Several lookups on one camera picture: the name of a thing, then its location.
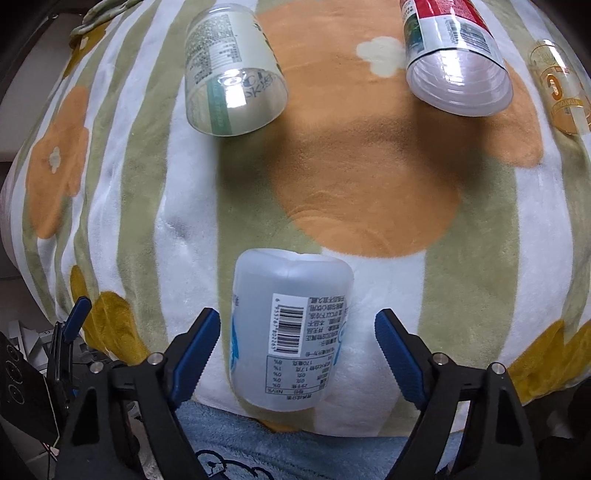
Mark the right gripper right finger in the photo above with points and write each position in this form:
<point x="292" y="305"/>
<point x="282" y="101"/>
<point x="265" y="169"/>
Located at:
<point x="497" y="442"/>

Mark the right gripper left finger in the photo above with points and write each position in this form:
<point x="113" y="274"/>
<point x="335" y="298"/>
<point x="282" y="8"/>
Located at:
<point x="160" y="384"/>

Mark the white blue-label plastic cup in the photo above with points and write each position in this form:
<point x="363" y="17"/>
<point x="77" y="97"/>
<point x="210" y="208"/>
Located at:
<point x="288" y="317"/>

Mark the clear orange-print plastic cup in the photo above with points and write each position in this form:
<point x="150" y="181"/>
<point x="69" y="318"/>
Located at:
<point x="566" y="102"/>

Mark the clear green-label plastic cup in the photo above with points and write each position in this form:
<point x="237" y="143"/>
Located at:
<point x="233" y="81"/>

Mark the clear red-label plastic cup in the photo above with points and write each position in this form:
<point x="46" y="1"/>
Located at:
<point x="453" y="60"/>

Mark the light blue cartoon towel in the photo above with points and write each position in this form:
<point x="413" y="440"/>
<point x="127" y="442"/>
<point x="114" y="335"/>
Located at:
<point x="230" y="446"/>

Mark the striped floral fleece blanket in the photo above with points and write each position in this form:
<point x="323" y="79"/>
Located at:
<point x="476" y="232"/>

